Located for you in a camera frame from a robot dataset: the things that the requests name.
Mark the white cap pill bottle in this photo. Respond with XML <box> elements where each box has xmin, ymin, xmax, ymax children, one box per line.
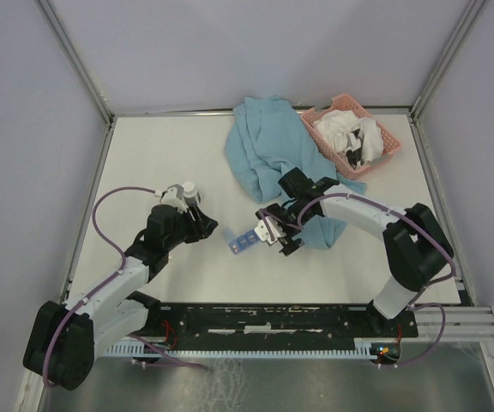
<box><xmin>182</xmin><ymin>181</ymin><xmax>201</xmax><ymax>205</ymax></box>

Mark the blue weekly pill organizer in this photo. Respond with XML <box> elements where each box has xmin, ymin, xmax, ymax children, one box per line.
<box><xmin>224</xmin><ymin>228</ymin><xmax>260</xmax><ymax>255</ymax></box>

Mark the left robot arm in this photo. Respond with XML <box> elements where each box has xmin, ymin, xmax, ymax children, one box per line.
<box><xmin>22</xmin><ymin>205</ymin><xmax>218</xmax><ymax>391</ymax></box>

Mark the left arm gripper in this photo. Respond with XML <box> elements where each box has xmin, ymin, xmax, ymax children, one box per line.
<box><xmin>164</xmin><ymin>202</ymin><xmax>218</xmax><ymax>251</ymax></box>

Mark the black object in basket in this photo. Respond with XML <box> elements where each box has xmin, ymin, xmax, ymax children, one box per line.
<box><xmin>346</xmin><ymin>148</ymin><xmax>364</xmax><ymax>169</ymax></box>

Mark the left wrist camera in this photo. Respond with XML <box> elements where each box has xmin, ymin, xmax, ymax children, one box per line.
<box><xmin>160</xmin><ymin>184</ymin><xmax>188</xmax><ymax>214</ymax></box>

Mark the pink perforated plastic basket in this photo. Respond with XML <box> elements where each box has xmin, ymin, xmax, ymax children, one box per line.
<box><xmin>301</xmin><ymin>94</ymin><xmax>401</xmax><ymax>180</ymax></box>

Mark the white cable duct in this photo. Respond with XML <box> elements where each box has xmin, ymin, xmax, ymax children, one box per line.
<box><xmin>100</xmin><ymin>338</ymin><xmax>381</xmax><ymax>358</ymax></box>

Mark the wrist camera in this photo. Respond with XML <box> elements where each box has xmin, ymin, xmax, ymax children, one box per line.
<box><xmin>160</xmin><ymin>184</ymin><xmax>188</xmax><ymax>214</ymax></box>
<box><xmin>254</xmin><ymin>217</ymin><xmax>286</xmax><ymax>245</ymax></box>

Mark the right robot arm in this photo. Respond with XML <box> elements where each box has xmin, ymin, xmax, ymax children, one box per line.
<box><xmin>255</xmin><ymin>168</ymin><xmax>456</xmax><ymax>336</ymax></box>

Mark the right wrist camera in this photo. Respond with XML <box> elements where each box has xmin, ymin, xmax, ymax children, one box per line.
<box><xmin>254</xmin><ymin>217</ymin><xmax>286</xmax><ymax>245</ymax></box>

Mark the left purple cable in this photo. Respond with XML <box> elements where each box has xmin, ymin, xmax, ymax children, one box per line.
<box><xmin>43</xmin><ymin>186</ymin><xmax>208</xmax><ymax>387</ymax></box>

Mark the light blue cloth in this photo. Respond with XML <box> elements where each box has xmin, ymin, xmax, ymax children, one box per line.
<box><xmin>223</xmin><ymin>95</ymin><xmax>368</xmax><ymax>250</ymax></box>

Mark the white crumpled cloth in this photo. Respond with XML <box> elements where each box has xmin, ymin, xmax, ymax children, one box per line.
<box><xmin>314</xmin><ymin>110</ymin><xmax>384</xmax><ymax>166</ymax></box>

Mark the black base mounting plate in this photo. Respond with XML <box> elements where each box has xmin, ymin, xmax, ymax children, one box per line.
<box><xmin>140</xmin><ymin>302</ymin><xmax>419</xmax><ymax>342</ymax></box>

